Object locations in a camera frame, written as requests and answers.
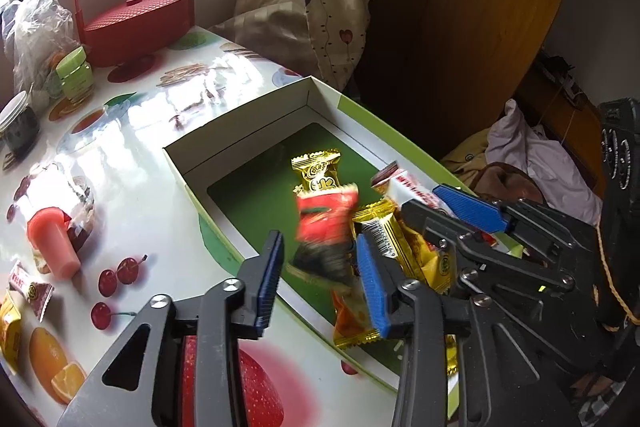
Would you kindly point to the red black snack packet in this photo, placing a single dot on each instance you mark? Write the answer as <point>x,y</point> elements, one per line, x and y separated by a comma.
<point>317,169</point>

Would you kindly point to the pink jelly cup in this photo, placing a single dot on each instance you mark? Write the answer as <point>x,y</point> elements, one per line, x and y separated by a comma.
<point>47,231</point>

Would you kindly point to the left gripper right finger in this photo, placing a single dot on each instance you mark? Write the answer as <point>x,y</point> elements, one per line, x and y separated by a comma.
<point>501,382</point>

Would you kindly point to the green white cardboard box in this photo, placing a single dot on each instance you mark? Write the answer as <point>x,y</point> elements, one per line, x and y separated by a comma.
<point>244,167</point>

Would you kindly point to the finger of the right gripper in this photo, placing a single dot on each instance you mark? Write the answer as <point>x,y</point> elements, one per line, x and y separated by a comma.
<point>434,226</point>
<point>552,238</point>

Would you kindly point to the red basket with handle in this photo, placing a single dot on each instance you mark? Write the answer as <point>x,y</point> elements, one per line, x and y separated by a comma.
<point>132,29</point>

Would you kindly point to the long gold snack bar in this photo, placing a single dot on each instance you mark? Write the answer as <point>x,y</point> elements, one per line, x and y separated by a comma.
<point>413,255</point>
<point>352,325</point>

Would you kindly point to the small green jar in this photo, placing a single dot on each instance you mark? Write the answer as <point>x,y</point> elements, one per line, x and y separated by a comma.
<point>76,75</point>

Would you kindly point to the pile of clothes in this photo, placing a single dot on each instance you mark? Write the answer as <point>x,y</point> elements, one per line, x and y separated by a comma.
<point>510,141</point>

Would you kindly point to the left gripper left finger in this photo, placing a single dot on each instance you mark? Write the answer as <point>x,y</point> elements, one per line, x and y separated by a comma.
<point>177,363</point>

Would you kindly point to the yellow black snack packet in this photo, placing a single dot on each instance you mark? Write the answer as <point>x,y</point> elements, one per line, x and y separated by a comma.
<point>11,331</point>

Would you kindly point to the small red snack packet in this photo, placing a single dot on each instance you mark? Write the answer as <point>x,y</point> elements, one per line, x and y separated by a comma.
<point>324,237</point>

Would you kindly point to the dark jar with white lid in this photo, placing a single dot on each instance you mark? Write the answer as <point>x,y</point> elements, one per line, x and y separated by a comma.
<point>19,125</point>

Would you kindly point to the clear plastic bag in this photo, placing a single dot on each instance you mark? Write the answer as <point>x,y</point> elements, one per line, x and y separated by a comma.
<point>36,35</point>

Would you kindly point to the white red snack packet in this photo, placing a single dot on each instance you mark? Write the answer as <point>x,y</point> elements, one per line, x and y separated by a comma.
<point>399,186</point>
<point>37,294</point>

